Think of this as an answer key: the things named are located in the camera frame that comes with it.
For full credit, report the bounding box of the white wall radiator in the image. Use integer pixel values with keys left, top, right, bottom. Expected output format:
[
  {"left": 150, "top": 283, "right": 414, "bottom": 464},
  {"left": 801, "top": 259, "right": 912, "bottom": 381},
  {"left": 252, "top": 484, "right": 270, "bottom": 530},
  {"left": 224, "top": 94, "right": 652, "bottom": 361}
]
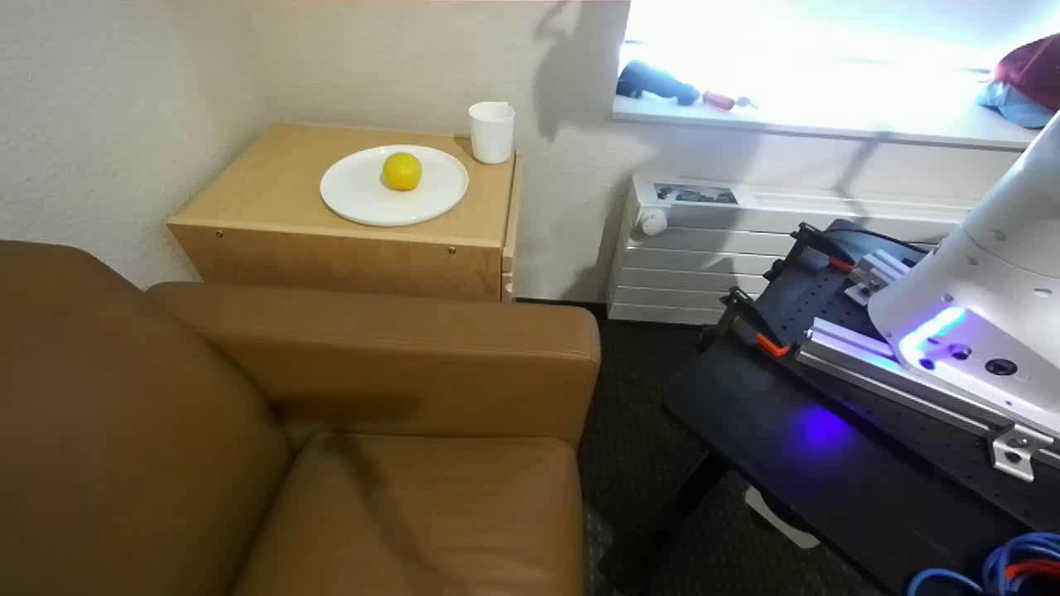
[{"left": 602, "top": 168, "right": 978, "bottom": 331}]

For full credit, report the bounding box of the maroon cap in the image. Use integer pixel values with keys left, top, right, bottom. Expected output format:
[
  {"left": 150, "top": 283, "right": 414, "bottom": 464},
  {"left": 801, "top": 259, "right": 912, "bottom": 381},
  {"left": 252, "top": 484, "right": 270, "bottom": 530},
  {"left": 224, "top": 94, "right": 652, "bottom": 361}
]
[{"left": 986, "top": 29, "right": 1060, "bottom": 117}]

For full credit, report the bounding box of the white round plate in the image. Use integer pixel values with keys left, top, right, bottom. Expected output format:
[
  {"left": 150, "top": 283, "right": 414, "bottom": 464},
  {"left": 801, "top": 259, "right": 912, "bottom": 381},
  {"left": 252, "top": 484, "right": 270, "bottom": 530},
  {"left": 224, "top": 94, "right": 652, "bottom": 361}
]
[{"left": 315, "top": 142, "right": 473, "bottom": 231}]

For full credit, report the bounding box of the yellow lemon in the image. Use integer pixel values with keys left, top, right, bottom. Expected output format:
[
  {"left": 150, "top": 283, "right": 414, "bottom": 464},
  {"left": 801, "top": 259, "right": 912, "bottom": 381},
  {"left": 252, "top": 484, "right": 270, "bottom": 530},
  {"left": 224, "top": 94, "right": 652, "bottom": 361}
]
[{"left": 378, "top": 149, "right": 429, "bottom": 196}]

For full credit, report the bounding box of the white cup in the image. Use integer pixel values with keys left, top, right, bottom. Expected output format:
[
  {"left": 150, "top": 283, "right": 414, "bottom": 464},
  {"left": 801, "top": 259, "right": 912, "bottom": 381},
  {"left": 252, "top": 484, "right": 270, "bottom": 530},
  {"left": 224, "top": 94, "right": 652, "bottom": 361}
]
[{"left": 463, "top": 99, "right": 520, "bottom": 168}]

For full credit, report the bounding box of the black clamp with orange handle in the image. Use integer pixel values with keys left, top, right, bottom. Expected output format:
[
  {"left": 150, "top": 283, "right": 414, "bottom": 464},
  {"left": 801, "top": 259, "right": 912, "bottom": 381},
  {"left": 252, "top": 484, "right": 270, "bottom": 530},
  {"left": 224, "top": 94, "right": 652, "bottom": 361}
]
[
  {"left": 792, "top": 221, "right": 860, "bottom": 283},
  {"left": 719, "top": 286, "right": 799, "bottom": 368}
]

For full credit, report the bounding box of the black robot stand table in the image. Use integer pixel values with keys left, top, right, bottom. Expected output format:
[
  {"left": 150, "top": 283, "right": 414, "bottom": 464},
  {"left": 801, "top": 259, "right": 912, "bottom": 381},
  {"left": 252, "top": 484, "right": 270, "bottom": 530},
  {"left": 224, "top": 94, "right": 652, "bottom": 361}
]
[{"left": 660, "top": 214, "right": 1060, "bottom": 596}]

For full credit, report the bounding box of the red cable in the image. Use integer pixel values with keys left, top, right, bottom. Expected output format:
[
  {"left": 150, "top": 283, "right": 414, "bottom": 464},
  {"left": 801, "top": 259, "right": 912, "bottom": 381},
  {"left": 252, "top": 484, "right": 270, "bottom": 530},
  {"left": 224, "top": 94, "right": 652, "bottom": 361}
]
[{"left": 1001, "top": 556, "right": 1060, "bottom": 586}]

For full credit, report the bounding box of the light blue cloth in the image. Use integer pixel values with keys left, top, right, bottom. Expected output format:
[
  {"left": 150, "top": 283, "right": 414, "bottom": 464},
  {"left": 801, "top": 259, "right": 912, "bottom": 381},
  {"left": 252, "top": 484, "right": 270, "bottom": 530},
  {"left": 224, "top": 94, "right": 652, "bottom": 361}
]
[{"left": 974, "top": 79, "right": 1060, "bottom": 134}]

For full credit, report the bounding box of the brown leather armchair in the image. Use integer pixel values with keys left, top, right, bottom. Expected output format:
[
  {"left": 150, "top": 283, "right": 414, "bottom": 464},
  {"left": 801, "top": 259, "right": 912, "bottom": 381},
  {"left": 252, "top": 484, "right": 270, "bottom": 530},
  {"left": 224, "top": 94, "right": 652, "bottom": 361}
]
[{"left": 0, "top": 240, "right": 602, "bottom": 596}]

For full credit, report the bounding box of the white paper sheet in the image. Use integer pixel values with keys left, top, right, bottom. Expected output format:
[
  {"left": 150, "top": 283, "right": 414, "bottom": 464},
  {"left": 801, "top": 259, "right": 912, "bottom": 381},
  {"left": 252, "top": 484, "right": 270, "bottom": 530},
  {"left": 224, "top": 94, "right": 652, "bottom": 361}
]
[{"left": 738, "top": 484, "right": 825, "bottom": 553}]

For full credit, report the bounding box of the blue cable bundle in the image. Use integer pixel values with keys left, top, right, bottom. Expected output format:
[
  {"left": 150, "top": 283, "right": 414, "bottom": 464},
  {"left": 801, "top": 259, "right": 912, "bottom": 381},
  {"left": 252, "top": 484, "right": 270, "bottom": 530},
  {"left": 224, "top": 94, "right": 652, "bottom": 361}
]
[{"left": 903, "top": 530, "right": 1060, "bottom": 596}]

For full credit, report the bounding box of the light wooden cabinet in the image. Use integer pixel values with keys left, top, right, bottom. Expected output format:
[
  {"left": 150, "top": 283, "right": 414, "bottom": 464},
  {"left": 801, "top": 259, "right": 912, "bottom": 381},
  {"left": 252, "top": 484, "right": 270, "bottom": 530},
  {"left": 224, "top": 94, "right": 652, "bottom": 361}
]
[{"left": 167, "top": 121, "right": 520, "bottom": 306}]

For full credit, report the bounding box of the dark blue bottle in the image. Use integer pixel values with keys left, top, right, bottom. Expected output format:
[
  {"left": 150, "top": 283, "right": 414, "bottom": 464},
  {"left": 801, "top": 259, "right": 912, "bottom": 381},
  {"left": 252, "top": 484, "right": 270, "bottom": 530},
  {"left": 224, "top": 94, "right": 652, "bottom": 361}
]
[{"left": 613, "top": 60, "right": 705, "bottom": 110}]

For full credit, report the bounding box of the aluminium profile rail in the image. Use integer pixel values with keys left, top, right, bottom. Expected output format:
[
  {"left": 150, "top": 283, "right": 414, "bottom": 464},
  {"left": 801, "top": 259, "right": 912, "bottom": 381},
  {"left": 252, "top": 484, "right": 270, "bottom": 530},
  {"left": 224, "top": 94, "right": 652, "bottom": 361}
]
[{"left": 792, "top": 314, "right": 1060, "bottom": 471}]

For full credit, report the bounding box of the silver metal corner bracket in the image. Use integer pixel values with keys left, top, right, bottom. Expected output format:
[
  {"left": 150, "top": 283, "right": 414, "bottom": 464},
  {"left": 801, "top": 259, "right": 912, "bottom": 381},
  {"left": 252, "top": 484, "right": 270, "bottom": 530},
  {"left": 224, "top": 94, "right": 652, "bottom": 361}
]
[{"left": 986, "top": 422, "right": 1045, "bottom": 486}]

